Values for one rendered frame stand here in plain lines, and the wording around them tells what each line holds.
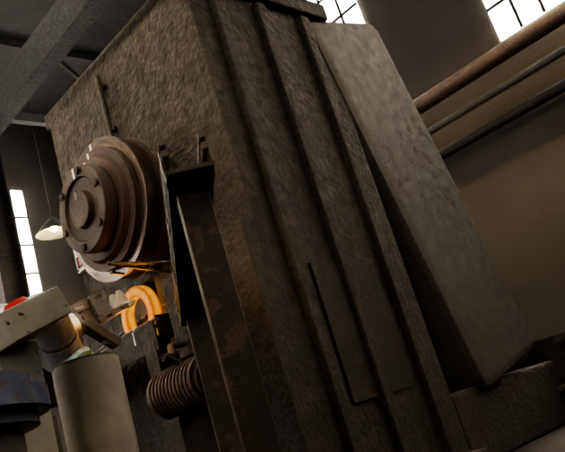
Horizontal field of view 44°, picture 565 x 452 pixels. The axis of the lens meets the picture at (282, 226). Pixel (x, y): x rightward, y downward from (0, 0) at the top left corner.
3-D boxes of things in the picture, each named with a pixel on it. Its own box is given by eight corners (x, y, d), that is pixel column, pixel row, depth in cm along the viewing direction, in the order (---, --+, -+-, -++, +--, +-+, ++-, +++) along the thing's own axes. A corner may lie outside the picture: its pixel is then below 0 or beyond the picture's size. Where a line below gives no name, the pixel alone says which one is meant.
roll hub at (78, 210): (82, 265, 227) (65, 187, 234) (126, 232, 209) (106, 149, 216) (66, 266, 223) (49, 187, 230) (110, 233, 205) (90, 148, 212)
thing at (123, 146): (102, 300, 237) (74, 176, 250) (179, 249, 207) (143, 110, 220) (85, 301, 233) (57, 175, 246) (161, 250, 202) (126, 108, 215)
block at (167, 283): (208, 355, 204) (187, 278, 210) (225, 348, 198) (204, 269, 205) (178, 360, 196) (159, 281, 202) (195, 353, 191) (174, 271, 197)
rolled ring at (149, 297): (144, 278, 212) (153, 277, 215) (116, 297, 225) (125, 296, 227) (159, 336, 207) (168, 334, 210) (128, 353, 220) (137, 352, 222)
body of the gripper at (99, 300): (106, 288, 193) (70, 304, 184) (120, 315, 193) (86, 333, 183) (92, 297, 198) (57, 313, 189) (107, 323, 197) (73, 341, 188)
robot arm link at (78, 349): (59, 360, 161) (26, 343, 168) (74, 394, 168) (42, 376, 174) (89, 334, 167) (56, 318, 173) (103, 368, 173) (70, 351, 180)
